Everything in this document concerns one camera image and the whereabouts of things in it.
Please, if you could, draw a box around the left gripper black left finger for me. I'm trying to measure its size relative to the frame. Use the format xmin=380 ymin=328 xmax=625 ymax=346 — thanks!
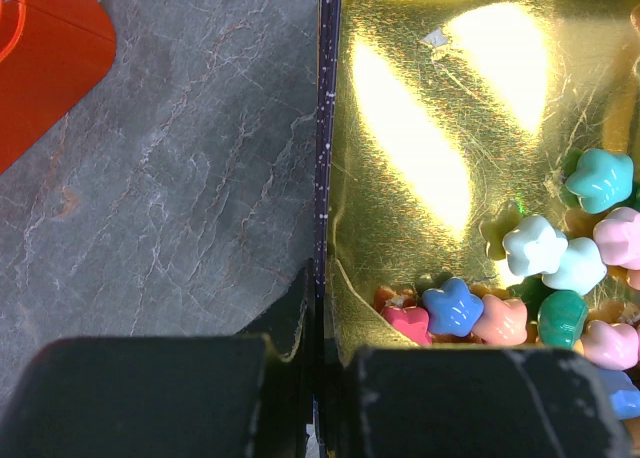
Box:
xmin=1 ymin=265 xmax=313 ymax=457

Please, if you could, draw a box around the orange candy box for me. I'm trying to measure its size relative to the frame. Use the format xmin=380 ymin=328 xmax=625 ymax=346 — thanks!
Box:
xmin=1 ymin=0 xmax=116 ymax=170

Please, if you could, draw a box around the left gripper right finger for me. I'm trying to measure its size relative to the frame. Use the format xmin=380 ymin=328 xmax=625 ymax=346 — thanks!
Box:
xmin=323 ymin=257 xmax=632 ymax=458

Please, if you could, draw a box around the star candy tin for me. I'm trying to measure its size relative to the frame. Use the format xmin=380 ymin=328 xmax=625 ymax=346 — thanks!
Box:
xmin=311 ymin=0 xmax=640 ymax=458

